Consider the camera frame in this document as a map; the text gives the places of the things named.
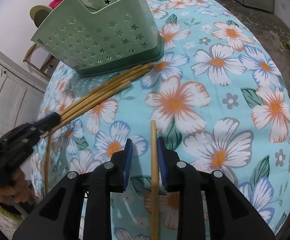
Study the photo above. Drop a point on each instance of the left hand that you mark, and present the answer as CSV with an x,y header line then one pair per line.
x,y
17,193

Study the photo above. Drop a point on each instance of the green plastic utensil holder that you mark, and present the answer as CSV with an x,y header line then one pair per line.
x,y
121,35

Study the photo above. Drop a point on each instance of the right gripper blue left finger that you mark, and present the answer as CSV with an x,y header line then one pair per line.
x,y
80,197

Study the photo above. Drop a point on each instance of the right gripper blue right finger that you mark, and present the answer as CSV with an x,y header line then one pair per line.
x,y
210,206

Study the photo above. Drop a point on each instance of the beige rice paddle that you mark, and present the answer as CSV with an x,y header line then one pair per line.
x,y
39,13

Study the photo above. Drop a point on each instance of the wooden chair black seat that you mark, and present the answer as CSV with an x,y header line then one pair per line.
x,y
40,61

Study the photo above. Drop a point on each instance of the red plastic bag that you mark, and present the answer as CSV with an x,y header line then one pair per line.
x,y
54,3

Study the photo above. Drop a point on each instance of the floral blue tablecloth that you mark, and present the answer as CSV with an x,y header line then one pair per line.
x,y
218,100

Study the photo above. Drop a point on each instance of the wooden chopstick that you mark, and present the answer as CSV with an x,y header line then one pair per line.
x,y
155,184
117,77
105,97
94,98
103,92

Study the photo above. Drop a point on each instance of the white door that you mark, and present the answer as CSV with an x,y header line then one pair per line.
x,y
21,95

